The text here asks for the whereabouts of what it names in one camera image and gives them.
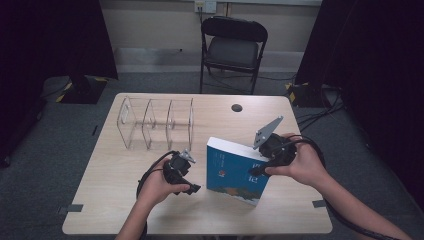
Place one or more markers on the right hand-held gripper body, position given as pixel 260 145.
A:
pixel 276 150

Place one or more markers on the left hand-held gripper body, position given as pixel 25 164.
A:
pixel 176 168

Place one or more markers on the blue book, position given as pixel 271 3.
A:
pixel 230 170

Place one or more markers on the clear acrylic book rack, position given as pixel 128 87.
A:
pixel 156 125

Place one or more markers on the person's left hand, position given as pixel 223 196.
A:
pixel 153 188

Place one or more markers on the person's right hand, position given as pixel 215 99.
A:
pixel 306 166

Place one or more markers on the black stand base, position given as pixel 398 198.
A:
pixel 306 95
pixel 85 90

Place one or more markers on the grey tape piece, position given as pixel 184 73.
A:
pixel 319 203
pixel 75 208

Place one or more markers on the small black floor strip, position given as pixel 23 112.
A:
pixel 95 130

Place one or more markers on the black folding chair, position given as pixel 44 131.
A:
pixel 233 50

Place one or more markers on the black curtain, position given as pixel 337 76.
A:
pixel 376 66
pixel 40 50

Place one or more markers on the white wall socket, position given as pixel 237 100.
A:
pixel 205 6

